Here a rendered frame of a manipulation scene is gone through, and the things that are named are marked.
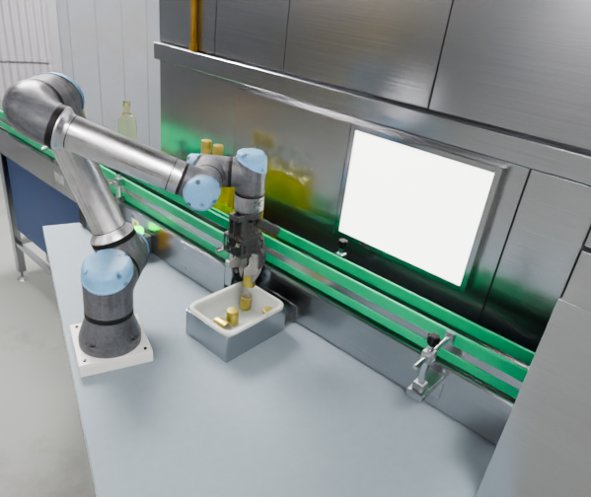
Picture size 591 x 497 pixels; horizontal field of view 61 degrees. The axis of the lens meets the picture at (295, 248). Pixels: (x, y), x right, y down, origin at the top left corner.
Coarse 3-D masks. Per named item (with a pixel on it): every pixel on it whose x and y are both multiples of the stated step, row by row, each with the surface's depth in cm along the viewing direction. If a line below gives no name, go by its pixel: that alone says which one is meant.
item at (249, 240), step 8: (232, 216) 126; (240, 216) 125; (248, 216) 126; (256, 216) 126; (232, 224) 128; (240, 224) 128; (248, 224) 129; (224, 232) 130; (232, 232) 129; (240, 232) 128; (248, 232) 130; (256, 232) 131; (224, 240) 131; (232, 240) 129; (240, 240) 127; (248, 240) 127; (256, 240) 130; (224, 248) 132; (232, 248) 129; (240, 248) 128; (248, 248) 129; (256, 248) 132; (240, 256) 129; (248, 256) 130
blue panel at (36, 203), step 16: (16, 176) 247; (32, 176) 234; (16, 192) 254; (32, 192) 240; (48, 192) 227; (16, 208) 260; (32, 208) 246; (48, 208) 232; (64, 208) 220; (32, 224) 251; (48, 224) 237; (32, 240) 258
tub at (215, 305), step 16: (224, 288) 146; (240, 288) 149; (256, 288) 148; (192, 304) 137; (208, 304) 141; (224, 304) 146; (256, 304) 149; (272, 304) 144; (208, 320) 131; (240, 320) 145; (256, 320) 134
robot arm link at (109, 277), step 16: (96, 256) 120; (112, 256) 121; (128, 256) 122; (96, 272) 115; (112, 272) 116; (128, 272) 119; (96, 288) 116; (112, 288) 116; (128, 288) 120; (96, 304) 118; (112, 304) 118; (128, 304) 122
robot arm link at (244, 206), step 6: (240, 198) 124; (234, 204) 127; (240, 204) 125; (246, 204) 124; (252, 204) 124; (258, 204) 125; (240, 210) 125; (246, 210) 125; (252, 210) 125; (258, 210) 126
